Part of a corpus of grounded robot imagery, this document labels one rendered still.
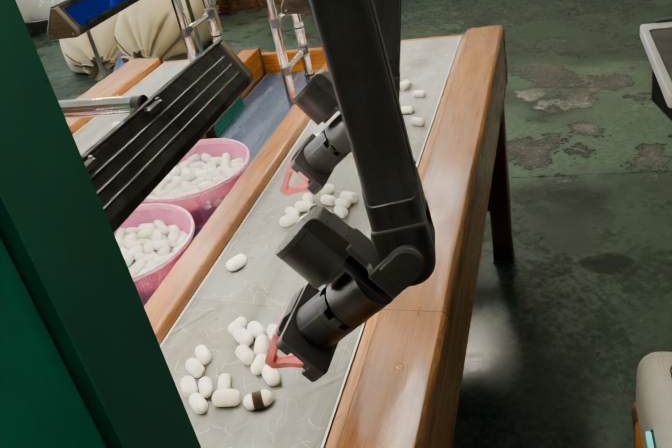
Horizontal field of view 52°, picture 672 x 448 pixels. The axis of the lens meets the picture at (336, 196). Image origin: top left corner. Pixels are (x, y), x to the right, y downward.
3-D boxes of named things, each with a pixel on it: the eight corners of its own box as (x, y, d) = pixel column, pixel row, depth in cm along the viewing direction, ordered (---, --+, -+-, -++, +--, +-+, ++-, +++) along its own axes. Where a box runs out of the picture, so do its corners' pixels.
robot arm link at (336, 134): (370, 137, 106) (379, 122, 110) (337, 106, 105) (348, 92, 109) (342, 163, 110) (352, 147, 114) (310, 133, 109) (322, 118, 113)
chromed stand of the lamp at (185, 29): (244, 107, 198) (202, -53, 176) (217, 139, 182) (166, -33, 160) (186, 111, 204) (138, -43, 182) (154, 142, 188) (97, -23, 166)
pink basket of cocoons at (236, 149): (276, 172, 159) (266, 135, 154) (232, 238, 137) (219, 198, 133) (175, 175, 167) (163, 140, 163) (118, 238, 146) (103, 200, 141)
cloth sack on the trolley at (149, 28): (231, 33, 445) (215, -26, 427) (186, 76, 385) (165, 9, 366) (153, 42, 461) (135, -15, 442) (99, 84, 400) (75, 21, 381)
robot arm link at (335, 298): (394, 310, 70) (405, 276, 75) (344, 267, 69) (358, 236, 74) (353, 340, 74) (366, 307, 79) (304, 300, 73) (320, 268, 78)
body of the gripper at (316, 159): (286, 167, 110) (314, 140, 106) (306, 138, 119) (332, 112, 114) (316, 194, 111) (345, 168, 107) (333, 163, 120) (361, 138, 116)
